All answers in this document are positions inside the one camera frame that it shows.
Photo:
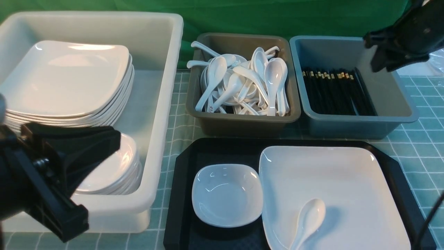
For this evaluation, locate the top white square plate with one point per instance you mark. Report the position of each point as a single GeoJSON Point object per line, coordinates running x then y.
{"type": "Point", "coordinates": [63, 79]}

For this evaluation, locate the white small square bowl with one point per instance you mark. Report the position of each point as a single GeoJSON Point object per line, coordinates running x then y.
{"type": "Point", "coordinates": [227, 195]}

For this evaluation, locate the black chopsticks bundle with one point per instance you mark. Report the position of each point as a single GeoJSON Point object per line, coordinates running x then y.
{"type": "Point", "coordinates": [337, 92]}

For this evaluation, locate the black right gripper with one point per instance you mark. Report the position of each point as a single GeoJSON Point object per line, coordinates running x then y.
{"type": "Point", "coordinates": [419, 31]}

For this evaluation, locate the white spoons pile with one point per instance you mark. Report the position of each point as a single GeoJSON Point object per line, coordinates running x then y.
{"type": "Point", "coordinates": [250, 87]}

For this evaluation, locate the brown plastic spoon bin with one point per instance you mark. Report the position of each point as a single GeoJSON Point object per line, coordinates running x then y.
{"type": "Point", "coordinates": [217, 124]}

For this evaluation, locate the large white plastic bin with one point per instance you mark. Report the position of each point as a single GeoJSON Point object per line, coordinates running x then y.
{"type": "Point", "coordinates": [154, 41]}

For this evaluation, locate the large white rice plate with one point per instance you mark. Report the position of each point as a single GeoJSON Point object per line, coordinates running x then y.
{"type": "Point", "coordinates": [360, 210]}

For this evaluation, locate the black serving tray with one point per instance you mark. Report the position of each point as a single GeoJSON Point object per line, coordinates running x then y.
{"type": "Point", "coordinates": [183, 229]}

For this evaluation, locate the stack of small bowls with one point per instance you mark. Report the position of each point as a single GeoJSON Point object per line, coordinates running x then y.
{"type": "Point", "coordinates": [118, 174]}

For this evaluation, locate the white plate stack below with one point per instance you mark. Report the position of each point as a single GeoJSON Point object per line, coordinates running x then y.
{"type": "Point", "coordinates": [105, 117]}

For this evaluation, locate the blue plastic chopstick bin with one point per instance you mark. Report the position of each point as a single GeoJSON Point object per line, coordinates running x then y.
{"type": "Point", "coordinates": [391, 101]}

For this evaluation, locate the white ceramic spoon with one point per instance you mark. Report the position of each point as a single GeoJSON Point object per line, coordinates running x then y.
{"type": "Point", "coordinates": [310, 219]}

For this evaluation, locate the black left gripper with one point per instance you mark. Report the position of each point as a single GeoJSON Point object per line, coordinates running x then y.
{"type": "Point", "coordinates": [41, 170]}

